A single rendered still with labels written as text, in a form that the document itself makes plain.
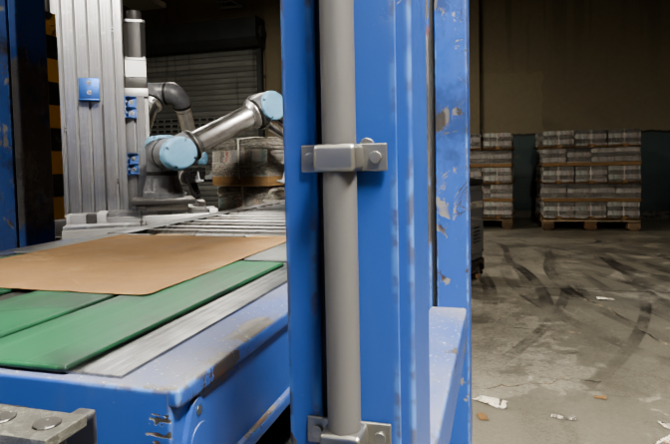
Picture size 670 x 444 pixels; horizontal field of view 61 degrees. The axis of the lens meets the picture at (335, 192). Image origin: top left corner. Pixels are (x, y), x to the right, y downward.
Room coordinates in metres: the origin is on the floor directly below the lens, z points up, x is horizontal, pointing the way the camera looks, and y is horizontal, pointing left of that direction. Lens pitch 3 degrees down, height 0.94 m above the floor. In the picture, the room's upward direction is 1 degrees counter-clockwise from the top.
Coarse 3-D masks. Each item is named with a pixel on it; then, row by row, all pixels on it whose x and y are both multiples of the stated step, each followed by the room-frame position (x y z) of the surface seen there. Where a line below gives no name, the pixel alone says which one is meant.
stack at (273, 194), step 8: (224, 192) 2.86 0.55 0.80; (232, 192) 2.83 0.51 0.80; (240, 192) 2.79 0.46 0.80; (248, 192) 2.76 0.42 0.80; (256, 192) 2.73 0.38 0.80; (264, 192) 2.70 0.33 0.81; (272, 192) 2.69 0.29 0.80; (280, 192) 2.72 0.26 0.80; (224, 200) 2.87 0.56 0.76; (232, 200) 2.83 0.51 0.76; (240, 200) 2.80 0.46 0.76; (248, 200) 2.77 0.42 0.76; (256, 200) 2.73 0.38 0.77; (264, 200) 2.70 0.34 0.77; (272, 200) 2.68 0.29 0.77; (280, 200) 2.72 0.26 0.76; (224, 208) 2.86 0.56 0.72; (232, 208) 2.84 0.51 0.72
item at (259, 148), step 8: (248, 144) 2.71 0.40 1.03; (256, 144) 2.68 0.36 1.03; (264, 144) 2.67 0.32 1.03; (272, 144) 2.67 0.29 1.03; (280, 144) 2.70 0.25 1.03; (248, 152) 2.70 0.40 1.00; (256, 152) 2.67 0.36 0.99; (264, 152) 2.64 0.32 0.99; (272, 152) 2.69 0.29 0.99; (280, 152) 2.74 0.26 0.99; (248, 160) 2.71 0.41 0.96; (256, 160) 2.68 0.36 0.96; (264, 160) 2.65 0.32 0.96; (272, 160) 2.66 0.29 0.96; (280, 160) 2.71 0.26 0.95; (248, 168) 2.70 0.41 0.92; (256, 168) 2.67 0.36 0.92; (264, 168) 2.64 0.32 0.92; (272, 168) 2.67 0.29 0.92; (280, 168) 2.71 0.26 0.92; (248, 176) 2.71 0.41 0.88; (256, 176) 2.68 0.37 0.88; (264, 176) 2.65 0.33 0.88; (272, 176) 2.67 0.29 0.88
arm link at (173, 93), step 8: (168, 88) 2.85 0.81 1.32; (176, 88) 2.87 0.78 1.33; (168, 96) 2.85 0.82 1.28; (176, 96) 2.86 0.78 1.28; (184, 96) 2.89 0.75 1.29; (168, 104) 2.89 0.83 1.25; (176, 104) 2.88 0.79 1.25; (184, 104) 2.89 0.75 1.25; (176, 112) 2.93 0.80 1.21; (184, 112) 2.92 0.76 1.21; (184, 120) 2.94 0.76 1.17; (192, 120) 2.98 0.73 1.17; (184, 128) 2.97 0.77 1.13; (192, 128) 2.99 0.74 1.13; (200, 160) 3.07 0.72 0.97
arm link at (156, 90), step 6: (150, 84) 2.88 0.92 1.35; (156, 84) 2.88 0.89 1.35; (162, 84) 2.87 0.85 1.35; (150, 90) 2.85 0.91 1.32; (156, 90) 2.86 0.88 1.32; (162, 90) 2.85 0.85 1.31; (150, 96) 2.83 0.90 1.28; (156, 96) 2.84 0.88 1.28; (162, 96) 2.86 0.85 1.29; (150, 102) 2.82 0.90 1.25; (156, 102) 2.84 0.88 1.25; (162, 102) 2.87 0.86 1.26; (150, 108) 2.80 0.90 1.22; (156, 108) 2.84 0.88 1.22; (162, 108) 2.88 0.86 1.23; (150, 114) 2.78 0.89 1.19; (156, 114) 2.83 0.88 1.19; (150, 120) 2.77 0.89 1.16; (150, 126) 2.76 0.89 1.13; (150, 132) 2.76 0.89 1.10
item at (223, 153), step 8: (224, 144) 2.80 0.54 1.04; (232, 144) 2.77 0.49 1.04; (216, 152) 2.84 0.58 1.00; (224, 152) 2.80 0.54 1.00; (232, 152) 2.77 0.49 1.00; (216, 160) 2.83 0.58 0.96; (224, 160) 2.80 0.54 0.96; (232, 160) 2.77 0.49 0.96; (216, 168) 2.83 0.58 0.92; (224, 168) 2.80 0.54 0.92; (232, 168) 2.76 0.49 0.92; (216, 176) 2.83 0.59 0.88; (224, 176) 2.80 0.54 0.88; (232, 176) 2.77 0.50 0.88
